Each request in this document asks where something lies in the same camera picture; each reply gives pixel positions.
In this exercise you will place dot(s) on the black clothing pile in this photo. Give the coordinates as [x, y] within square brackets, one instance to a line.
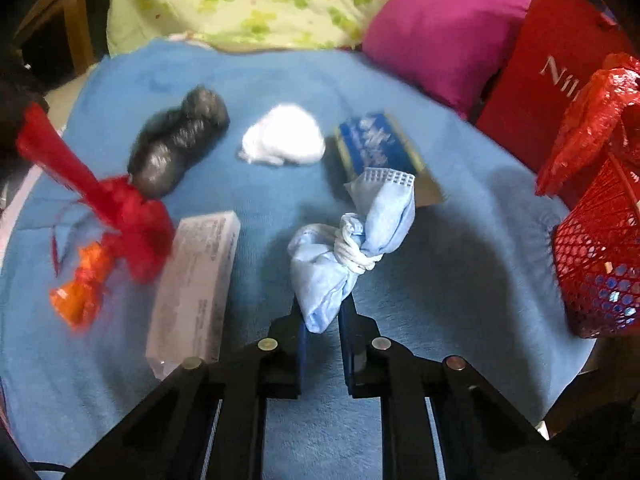
[19, 88]

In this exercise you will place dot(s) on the magenta pillow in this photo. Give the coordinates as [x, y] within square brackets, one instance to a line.
[448, 48]

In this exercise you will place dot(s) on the white tissue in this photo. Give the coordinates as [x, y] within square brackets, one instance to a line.
[286, 135]

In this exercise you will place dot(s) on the red paper shopping bag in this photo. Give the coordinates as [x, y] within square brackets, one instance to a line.
[560, 45]

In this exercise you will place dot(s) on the red mesh waste basket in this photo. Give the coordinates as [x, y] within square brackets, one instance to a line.
[596, 255]

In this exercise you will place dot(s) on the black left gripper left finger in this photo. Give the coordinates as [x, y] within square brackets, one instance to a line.
[285, 350]

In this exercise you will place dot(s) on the red plastic bag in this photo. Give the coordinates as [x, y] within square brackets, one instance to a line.
[590, 120]

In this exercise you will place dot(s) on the blue bed blanket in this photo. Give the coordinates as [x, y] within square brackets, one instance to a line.
[474, 276]

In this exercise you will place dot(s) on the black plastic bag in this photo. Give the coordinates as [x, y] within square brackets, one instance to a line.
[174, 140]

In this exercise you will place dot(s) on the knotted blue face mask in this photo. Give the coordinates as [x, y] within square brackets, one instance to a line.
[345, 254]

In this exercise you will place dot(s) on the orange foil wrapper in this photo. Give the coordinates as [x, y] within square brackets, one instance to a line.
[79, 301]

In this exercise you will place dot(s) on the red mesh ribbon wrap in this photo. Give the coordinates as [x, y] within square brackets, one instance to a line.
[140, 229]

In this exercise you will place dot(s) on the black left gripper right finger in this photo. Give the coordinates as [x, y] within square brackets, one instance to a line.
[365, 368]

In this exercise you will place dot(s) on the white rectangular carton box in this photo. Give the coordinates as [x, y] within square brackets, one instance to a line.
[187, 318]

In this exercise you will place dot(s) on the blue toothpaste box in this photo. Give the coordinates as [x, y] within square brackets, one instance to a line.
[376, 140]

